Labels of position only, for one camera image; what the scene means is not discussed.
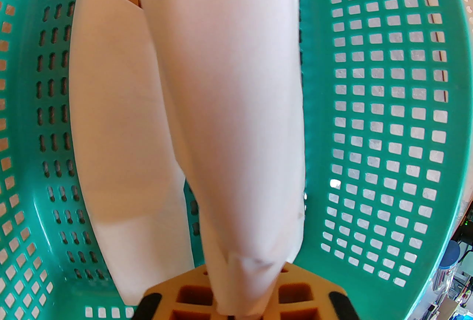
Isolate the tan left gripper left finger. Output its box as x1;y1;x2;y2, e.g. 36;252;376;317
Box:
131;263;222;320

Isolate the rolled white napkin bundle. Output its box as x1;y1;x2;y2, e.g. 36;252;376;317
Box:
69;0;196;306

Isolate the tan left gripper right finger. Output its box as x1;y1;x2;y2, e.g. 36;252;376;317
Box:
259;261;357;320

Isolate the clear pencil tube blue cap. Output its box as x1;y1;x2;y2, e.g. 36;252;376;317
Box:
436;240;462;297

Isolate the white paper napkin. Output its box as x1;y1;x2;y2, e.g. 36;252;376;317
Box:
134;0;307;315

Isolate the teal plastic mesh basket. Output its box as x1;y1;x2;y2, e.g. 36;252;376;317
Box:
0;0;473;320

